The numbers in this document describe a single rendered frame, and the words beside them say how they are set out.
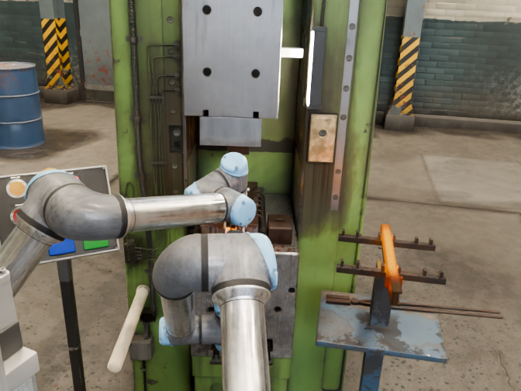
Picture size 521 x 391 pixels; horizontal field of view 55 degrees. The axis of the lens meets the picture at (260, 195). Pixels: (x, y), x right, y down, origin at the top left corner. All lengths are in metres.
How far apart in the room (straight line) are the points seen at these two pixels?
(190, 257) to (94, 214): 0.22
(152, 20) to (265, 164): 0.79
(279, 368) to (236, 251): 1.10
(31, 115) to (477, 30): 5.72
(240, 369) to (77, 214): 0.45
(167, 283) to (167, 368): 1.32
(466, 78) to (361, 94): 5.96
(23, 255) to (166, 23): 0.91
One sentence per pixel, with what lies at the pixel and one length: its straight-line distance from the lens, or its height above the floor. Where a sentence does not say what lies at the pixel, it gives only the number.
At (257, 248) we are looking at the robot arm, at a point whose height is 1.28.
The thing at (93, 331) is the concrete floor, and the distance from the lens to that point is 2.98.
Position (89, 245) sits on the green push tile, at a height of 0.99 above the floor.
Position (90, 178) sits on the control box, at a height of 1.17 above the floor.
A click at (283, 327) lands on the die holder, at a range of 1.91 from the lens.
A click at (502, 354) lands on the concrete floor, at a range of 3.10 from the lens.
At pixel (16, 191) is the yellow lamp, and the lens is 1.69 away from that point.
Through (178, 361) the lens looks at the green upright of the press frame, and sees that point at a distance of 2.29.
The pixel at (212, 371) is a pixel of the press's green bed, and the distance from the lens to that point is 2.04.
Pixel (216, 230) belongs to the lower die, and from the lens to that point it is 1.77.
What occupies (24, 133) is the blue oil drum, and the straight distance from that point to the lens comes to 6.26.
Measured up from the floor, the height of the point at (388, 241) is 1.01.
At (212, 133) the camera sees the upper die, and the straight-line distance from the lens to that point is 1.65.
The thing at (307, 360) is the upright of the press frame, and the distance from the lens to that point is 2.27.
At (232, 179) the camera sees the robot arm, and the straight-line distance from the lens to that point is 1.39.
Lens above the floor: 1.74
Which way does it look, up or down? 22 degrees down
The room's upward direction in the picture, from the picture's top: 2 degrees clockwise
